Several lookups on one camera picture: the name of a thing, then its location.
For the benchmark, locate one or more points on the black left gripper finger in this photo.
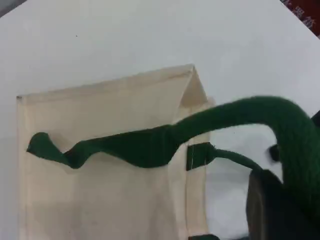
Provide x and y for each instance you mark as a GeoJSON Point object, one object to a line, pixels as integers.
{"type": "Point", "coordinates": [272, 217]}
{"type": "Point", "coordinates": [274, 153]}

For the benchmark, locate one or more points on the red patterned floor mat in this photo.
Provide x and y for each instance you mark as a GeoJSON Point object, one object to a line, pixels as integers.
{"type": "Point", "coordinates": [306, 13]}

